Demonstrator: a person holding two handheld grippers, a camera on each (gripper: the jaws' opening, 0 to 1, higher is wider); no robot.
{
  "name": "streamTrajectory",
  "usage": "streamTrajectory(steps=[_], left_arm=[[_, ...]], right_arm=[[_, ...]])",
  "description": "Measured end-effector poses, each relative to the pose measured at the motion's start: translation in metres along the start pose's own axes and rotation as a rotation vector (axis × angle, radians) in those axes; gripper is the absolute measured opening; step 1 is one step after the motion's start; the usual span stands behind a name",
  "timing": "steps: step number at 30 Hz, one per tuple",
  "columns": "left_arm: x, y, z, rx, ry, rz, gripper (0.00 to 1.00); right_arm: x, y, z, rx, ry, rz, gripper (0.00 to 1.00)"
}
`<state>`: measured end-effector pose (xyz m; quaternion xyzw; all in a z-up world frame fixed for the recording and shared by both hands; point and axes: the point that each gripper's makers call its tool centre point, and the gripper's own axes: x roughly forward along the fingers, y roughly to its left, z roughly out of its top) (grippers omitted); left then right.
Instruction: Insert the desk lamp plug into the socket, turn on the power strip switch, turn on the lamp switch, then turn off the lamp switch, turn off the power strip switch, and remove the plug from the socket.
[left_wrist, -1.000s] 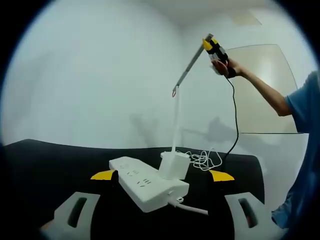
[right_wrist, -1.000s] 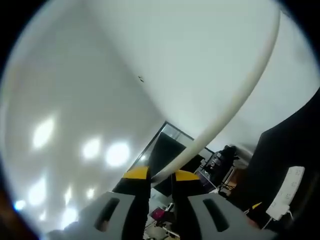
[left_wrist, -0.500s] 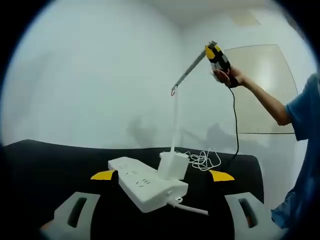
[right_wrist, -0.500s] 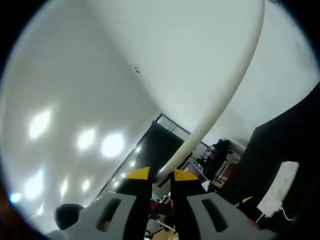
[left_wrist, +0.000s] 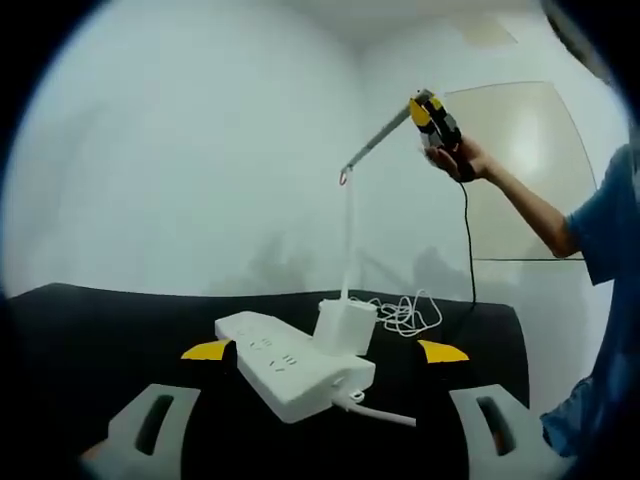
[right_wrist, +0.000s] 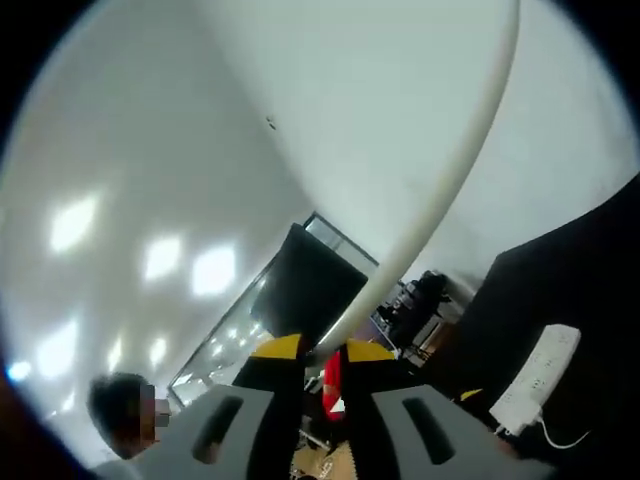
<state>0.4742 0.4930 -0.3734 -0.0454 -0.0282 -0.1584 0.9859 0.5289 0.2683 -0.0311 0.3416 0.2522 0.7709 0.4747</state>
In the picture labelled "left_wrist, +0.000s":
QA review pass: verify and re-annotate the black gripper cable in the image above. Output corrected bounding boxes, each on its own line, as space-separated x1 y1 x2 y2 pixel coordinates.
451 172 478 326

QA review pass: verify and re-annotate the white desk lamp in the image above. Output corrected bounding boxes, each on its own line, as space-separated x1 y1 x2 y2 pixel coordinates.
338 88 435 304

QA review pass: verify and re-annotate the white power strip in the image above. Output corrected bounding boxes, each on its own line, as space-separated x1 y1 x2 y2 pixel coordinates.
214 310 376 425

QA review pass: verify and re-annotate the white lamp plug adapter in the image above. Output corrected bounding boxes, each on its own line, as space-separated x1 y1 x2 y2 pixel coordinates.
313 298 376 356

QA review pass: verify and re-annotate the person's right hand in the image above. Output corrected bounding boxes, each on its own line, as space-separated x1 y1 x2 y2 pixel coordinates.
428 137 496 182

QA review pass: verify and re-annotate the person in blue shirt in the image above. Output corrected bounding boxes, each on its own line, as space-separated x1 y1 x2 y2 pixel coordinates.
542 142 640 459

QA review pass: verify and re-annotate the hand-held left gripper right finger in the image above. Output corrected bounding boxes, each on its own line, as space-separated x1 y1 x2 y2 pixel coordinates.
415 339 557 474

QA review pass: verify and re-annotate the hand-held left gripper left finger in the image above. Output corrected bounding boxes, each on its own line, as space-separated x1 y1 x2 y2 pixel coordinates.
82 339 234 479

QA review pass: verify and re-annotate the white lamp cable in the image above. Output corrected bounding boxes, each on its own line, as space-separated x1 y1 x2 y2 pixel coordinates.
357 288 444 338

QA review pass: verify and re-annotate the white power strip cable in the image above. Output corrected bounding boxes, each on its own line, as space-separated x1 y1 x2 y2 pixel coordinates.
334 393 417 428

